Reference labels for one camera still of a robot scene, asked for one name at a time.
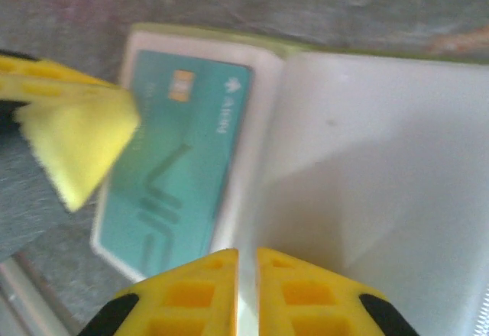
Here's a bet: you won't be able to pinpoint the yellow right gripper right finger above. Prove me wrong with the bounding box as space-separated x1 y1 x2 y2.
255 247 421 336

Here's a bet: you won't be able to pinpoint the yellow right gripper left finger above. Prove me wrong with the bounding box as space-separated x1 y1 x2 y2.
78 247 240 336

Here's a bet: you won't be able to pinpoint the teal credit card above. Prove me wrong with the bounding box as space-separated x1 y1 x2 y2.
97 49 255 276

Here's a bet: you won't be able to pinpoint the green card holder clear sleeves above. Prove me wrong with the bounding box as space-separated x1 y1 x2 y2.
89 22 489 336

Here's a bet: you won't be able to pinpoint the aluminium mounting rail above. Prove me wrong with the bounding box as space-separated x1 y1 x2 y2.
0 257 83 336

